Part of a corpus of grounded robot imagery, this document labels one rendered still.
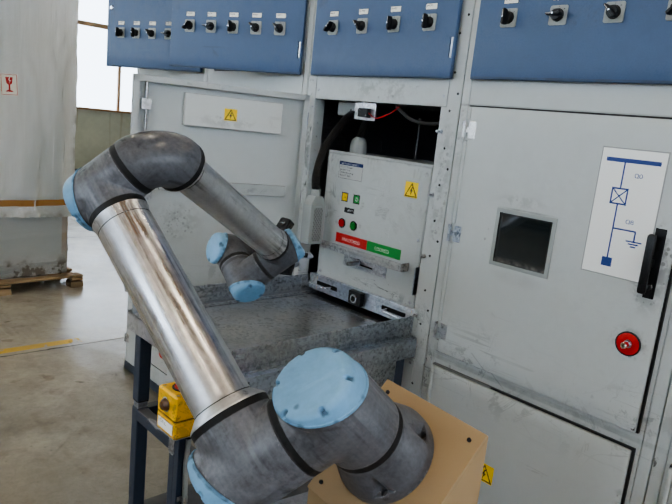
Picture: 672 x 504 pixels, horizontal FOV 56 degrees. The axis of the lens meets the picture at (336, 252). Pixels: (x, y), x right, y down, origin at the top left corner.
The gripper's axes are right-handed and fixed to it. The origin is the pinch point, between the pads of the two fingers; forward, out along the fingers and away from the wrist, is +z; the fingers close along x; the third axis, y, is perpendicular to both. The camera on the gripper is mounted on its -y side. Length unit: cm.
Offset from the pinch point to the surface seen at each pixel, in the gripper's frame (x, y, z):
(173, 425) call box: 41, 35, -65
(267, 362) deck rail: 27.8, 26.5, -31.4
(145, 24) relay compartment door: -143, -79, -4
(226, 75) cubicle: -89, -60, 11
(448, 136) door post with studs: 32, -44, 14
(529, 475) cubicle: 77, 42, 27
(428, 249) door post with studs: 30.6, -10.2, 20.0
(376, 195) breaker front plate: 2.0, -23.4, 22.2
